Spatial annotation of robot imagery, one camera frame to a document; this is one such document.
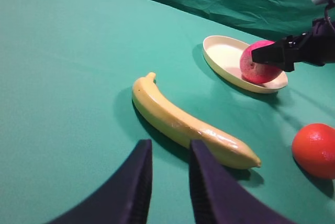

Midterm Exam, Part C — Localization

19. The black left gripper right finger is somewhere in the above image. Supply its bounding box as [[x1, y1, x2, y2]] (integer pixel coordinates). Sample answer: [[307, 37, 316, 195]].
[[189, 140, 293, 223]]

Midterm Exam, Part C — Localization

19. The red apple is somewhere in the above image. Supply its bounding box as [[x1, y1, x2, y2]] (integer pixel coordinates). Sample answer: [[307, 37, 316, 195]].
[[239, 40, 282, 84]]

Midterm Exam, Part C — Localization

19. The orange fruit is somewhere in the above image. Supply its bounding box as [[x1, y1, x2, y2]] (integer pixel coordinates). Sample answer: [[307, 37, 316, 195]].
[[292, 123, 334, 180]]

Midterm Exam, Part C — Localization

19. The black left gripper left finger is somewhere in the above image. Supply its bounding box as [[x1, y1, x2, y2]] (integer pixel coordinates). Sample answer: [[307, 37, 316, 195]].
[[50, 139, 152, 223]]

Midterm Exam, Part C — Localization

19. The black camera cable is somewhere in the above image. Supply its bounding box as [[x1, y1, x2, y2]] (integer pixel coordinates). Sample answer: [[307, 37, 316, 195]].
[[324, 2, 335, 31]]

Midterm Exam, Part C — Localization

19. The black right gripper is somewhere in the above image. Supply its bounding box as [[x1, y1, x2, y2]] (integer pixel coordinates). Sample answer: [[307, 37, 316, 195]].
[[251, 17, 334, 72]]

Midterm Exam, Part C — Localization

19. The yellow banana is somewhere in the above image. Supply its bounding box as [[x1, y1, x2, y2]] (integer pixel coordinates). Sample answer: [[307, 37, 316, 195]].
[[132, 72, 262, 170]]

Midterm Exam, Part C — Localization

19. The pale yellow plate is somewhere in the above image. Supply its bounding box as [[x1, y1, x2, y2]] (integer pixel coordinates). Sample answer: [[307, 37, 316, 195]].
[[203, 35, 288, 94]]

